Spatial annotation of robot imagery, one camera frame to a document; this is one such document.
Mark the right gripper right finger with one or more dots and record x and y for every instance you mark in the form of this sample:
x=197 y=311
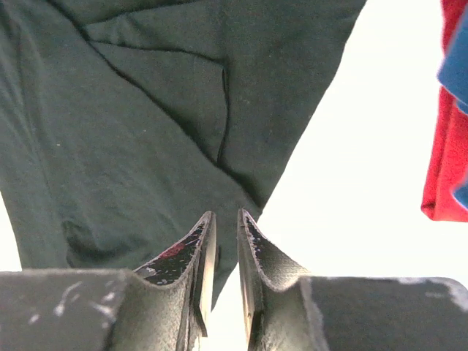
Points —
x=288 y=308

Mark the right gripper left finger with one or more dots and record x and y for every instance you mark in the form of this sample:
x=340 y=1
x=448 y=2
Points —
x=162 y=305

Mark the black t-shirt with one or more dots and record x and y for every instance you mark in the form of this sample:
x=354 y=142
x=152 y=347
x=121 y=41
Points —
x=122 y=122

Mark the folded red t-shirt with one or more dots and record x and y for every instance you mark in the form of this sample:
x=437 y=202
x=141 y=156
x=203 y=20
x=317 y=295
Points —
x=447 y=171

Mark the folded dark blue printed t-shirt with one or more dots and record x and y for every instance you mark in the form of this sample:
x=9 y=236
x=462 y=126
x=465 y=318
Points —
x=453 y=72

